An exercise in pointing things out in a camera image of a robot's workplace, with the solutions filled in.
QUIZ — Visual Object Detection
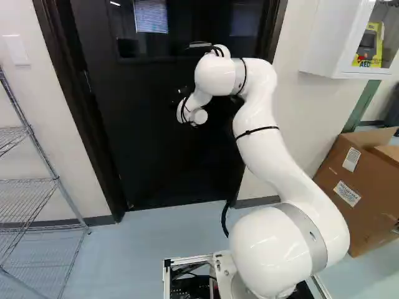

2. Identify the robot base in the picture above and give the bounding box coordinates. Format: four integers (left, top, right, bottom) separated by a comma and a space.
161, 250, 336, 299

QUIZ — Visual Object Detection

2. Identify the metal wire shelf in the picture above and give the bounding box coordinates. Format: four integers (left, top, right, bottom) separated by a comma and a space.
0, 64, 91, 299

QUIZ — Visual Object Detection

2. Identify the white wall cabinet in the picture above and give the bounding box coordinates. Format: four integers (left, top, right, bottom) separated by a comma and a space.
298, 0, 399, 79

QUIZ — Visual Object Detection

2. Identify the brown cardboard box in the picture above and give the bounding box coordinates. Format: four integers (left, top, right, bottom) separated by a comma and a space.
313, 126, 399, 258

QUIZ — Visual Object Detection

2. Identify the white wall plate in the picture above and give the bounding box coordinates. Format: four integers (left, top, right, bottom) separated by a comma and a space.
4, 39, 32, 67

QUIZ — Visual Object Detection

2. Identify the yellow defibrillator case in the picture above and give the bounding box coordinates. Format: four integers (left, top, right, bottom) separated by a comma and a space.
352, 21, 384, 69

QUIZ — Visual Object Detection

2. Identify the black door with lever handle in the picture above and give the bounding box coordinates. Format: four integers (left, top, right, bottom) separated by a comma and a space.
65, 0, 276, 212

